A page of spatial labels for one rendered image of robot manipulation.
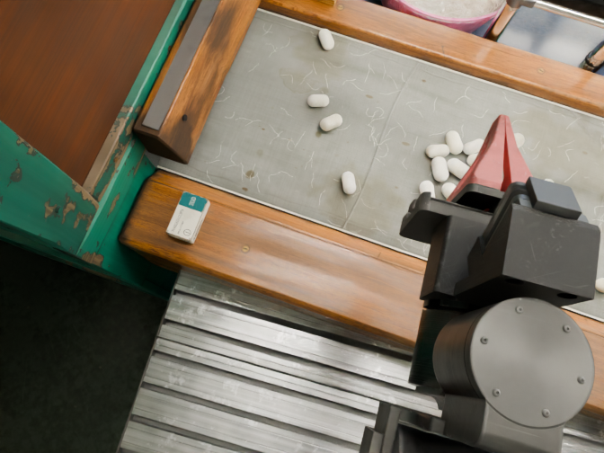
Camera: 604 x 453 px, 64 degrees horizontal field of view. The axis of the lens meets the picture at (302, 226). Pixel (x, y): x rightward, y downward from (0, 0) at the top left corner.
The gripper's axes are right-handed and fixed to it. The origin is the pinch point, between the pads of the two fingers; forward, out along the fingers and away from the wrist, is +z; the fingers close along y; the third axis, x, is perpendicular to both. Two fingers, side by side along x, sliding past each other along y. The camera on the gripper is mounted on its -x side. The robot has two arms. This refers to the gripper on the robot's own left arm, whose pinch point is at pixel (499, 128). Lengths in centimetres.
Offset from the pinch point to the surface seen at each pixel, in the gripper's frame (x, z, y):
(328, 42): 30.1, 26.4, 17.5
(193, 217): 28.3, -5.7, 27.4
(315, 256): 30.3, -6.0, 10.9
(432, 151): 30.5, 13.4, -1.3
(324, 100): 30.4, 17.0, 15.7
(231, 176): 32.5, 2.6, 25.4
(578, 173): 32.2, 16.8, -22.8
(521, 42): 38, 42, -14
